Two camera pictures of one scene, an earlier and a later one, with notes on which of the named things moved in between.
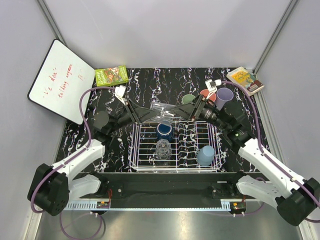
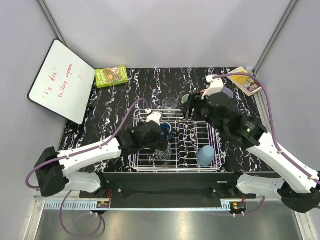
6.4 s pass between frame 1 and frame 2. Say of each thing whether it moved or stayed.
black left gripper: moved
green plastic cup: stayed
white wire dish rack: stayed
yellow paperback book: stayed
